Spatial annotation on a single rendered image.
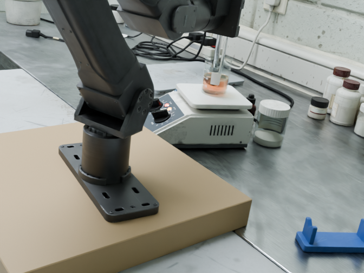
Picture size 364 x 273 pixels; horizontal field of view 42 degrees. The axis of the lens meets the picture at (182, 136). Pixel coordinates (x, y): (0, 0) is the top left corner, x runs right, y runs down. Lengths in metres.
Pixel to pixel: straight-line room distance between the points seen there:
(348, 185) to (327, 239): 0.21
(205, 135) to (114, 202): 0.32
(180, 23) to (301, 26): 0.81
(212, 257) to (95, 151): 0.20
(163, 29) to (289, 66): 0.80
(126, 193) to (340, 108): 0.66
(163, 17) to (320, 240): 0.36
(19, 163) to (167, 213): 0.22
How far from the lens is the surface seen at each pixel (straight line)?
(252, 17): 1.54
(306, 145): 0.99
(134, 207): 0.59
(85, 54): 0.54
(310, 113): 1.16
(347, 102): 1.14
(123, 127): 0.59
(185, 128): 0.85
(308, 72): 1.34
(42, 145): 0.75
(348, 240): 0.70
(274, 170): 0.86
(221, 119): 0.87
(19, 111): 1.00
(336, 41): 1.34
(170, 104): 0.90
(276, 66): 1.41
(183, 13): 0.64
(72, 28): 0.52
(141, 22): 0.63
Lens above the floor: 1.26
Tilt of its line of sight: 23 degrees down
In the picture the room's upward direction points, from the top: 8 degrees clockwise
